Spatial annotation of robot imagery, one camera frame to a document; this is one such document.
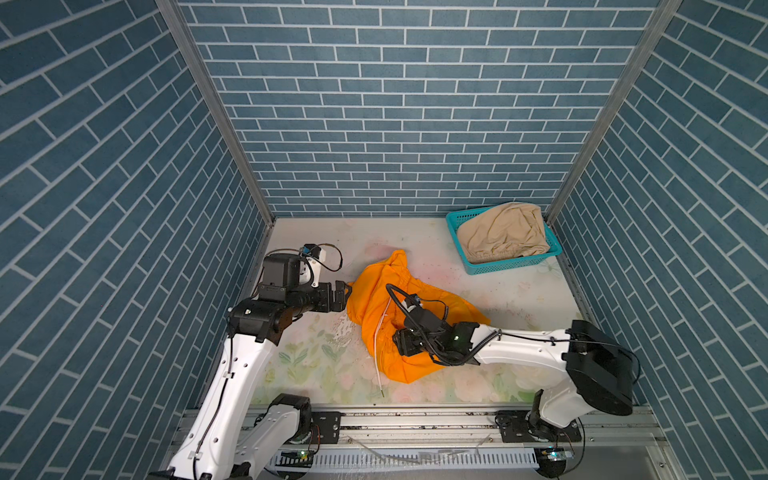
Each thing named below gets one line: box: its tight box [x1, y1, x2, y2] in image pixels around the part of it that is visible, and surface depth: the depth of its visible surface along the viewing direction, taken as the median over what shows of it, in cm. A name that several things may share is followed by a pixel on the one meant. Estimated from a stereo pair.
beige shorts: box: [457, 202, 550, 264], surface depth 110 cm
